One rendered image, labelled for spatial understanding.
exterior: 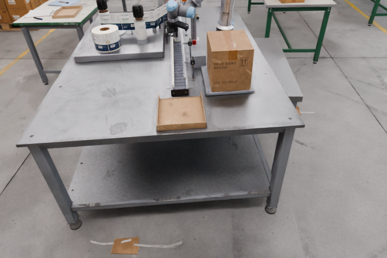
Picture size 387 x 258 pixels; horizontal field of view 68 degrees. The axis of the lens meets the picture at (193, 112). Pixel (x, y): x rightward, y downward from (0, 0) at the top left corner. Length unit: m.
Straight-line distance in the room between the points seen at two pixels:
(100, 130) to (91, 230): 0.87
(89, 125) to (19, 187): 1.22
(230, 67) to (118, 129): 0.72
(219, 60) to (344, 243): 1.42
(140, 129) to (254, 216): 1.08
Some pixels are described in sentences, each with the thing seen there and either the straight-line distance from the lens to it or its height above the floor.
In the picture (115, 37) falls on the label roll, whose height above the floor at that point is 0.98.
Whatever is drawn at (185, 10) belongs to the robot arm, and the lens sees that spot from 2.05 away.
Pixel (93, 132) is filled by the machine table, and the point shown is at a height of 0.83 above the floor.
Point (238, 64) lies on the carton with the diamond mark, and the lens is 1.68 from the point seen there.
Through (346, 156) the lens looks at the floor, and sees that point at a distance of 2.79.
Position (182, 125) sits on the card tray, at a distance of 1.49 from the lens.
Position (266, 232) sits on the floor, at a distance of 2.13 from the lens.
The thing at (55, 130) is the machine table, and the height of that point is 0.83.
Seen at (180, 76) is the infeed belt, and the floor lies 0.88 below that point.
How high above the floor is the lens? 1.80
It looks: 37 degrees down
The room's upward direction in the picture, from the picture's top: 2 degrees counter-clockwise
